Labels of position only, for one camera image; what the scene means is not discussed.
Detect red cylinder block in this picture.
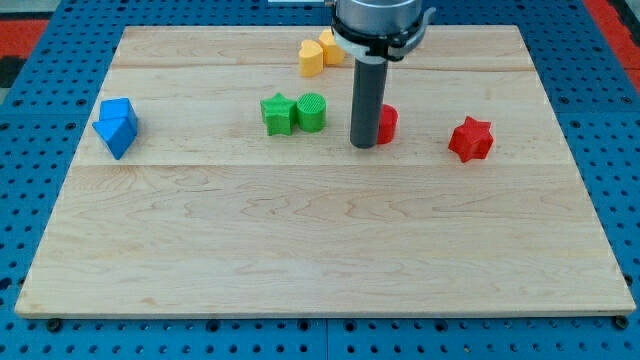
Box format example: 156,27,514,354
377,104,399,145

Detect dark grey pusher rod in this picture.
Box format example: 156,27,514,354
350,60,388,149

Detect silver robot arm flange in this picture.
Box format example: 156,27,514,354
331,0,436,65

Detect green star block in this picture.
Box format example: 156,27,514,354
260,93,297,136

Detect red star block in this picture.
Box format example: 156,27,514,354
448,116,494,163

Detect green cylinder block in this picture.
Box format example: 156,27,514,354
297,93,326,133

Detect yellow heart block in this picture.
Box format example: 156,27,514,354
298,39,324,77

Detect light wooden board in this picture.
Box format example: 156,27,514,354
15,25,636,319

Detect blue triangle block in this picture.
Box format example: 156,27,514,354
92,118,137,160

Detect blue cube block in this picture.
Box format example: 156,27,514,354
99,97,138,132

